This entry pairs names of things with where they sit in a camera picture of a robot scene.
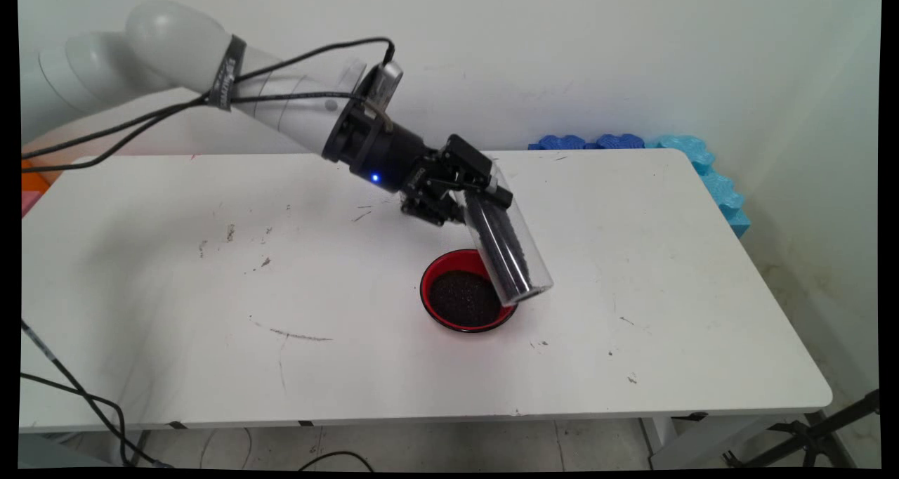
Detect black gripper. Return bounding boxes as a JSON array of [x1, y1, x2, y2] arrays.
[[321, 107, 516, 228]]

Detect clear plastic jar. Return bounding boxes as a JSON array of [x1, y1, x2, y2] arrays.
[[460, 162, 554, 308]]

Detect red bowl with black seeds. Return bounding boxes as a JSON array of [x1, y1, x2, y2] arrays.
[[420, 249, 520, 334]]

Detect light blue foam mat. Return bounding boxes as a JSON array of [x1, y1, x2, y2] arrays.
[[646, 135, 751, 240]]

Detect orange block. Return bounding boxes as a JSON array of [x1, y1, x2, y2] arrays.
[[21, 159, 55, 193]]

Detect black tripod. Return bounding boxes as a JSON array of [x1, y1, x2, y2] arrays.
[[723, 389, 880, 469]]

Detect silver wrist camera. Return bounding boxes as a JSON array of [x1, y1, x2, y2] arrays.
[[362, 59, 405, 114]]

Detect black camera cable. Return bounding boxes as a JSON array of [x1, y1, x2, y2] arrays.
[[20, 37, 396, 158]]

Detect black velcro strap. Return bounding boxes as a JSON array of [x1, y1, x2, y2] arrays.
[[206, 34, 249, 112]]

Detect black looped floor cable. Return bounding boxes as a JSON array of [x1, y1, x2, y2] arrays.
[[298, 451, 373, 473]]

